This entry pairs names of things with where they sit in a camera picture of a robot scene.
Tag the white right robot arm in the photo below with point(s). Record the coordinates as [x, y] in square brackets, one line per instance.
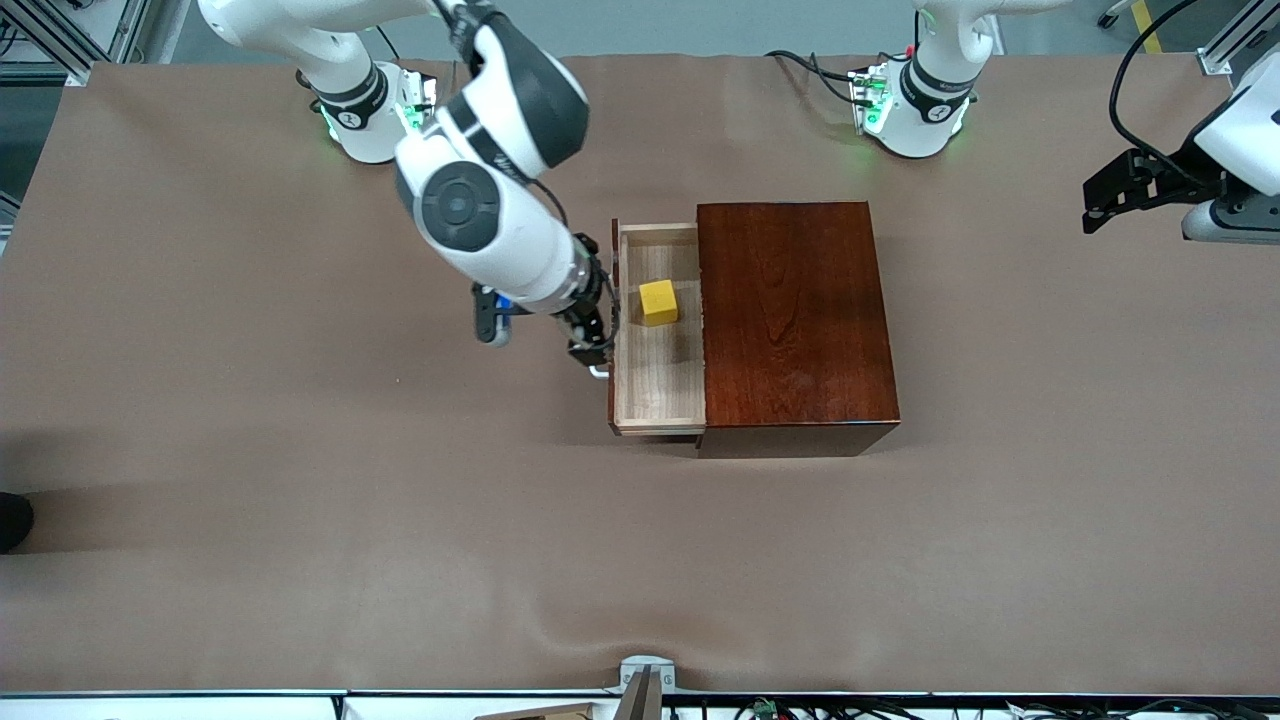
[470, 205]

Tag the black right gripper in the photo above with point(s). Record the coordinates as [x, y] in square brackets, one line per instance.
[590, 310]

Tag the yellow cube block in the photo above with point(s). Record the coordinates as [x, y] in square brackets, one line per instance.
[659, 302]

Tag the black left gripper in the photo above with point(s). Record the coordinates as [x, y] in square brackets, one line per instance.
[1166, 181]

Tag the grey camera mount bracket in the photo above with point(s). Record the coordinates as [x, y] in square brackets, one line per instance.
[645, 680]

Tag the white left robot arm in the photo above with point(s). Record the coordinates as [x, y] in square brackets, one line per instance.
[925, 110]

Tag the brown cardboard piece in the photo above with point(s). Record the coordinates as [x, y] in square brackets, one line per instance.
[540, 713]

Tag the black round object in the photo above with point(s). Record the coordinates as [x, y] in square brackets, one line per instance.
[12, 522]

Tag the brown table cover sheet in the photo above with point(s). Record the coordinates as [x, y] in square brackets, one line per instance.
[400, 550]

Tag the dark wooden drawer cabinet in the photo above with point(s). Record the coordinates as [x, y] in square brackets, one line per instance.
[795, 320]

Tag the aluminium frame profile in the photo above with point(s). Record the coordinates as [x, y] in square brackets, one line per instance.
[130, 25]
[1235, 40]

